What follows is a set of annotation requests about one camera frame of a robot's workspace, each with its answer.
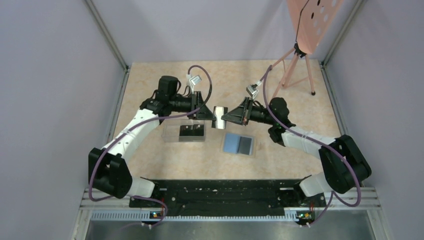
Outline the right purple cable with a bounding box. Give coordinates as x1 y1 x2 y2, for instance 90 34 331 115
258 64 363 228

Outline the clear plastic card box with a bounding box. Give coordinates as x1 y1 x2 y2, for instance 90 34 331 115
161 119 206 143

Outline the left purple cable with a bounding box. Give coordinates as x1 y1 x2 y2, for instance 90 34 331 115
88 65 214 229

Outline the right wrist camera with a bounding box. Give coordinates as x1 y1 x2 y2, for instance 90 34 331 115
246 80 262 100

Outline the aluminium frame rail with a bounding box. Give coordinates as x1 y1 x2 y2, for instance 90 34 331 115
79 187 382 223

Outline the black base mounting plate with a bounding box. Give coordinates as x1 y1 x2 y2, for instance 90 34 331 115
129 179 327 217

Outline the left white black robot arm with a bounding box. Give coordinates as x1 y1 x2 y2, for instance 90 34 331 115
88 75 217 207

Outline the pink tripod music stand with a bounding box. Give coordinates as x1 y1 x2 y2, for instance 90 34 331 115
271 0 343 97

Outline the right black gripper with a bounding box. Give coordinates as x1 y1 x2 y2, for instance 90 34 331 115
221 97 276 126

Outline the purple cable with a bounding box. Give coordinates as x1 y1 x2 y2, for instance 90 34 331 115
88 65 214 229
258 64 363 228

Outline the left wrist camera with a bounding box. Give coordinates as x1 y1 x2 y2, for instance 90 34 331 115
186 73 202 95

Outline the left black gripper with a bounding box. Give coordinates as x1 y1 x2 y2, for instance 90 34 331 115
169 90 216 121

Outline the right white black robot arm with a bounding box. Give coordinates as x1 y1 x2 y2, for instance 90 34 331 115
221 97 372 206

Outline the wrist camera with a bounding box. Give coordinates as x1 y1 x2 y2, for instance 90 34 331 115
186 73 202 95
246 80 262 100

